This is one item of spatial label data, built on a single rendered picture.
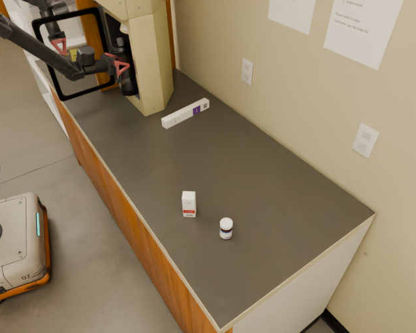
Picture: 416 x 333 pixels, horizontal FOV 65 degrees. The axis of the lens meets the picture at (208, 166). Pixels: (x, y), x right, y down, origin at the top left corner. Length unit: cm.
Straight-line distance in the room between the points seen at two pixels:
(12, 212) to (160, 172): 128
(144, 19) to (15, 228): 146
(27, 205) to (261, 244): 167
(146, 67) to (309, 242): 102
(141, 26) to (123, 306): 150
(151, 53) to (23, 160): 198
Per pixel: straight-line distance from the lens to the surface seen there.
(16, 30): 140
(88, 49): 157
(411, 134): 116
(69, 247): 242
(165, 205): 122
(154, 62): 158
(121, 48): 162
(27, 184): 299
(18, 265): 212
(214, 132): 154
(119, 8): 145
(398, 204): 130
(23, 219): 232
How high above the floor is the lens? 186
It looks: 43 degrees down
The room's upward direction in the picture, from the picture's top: 1 degrees counter-clockwise
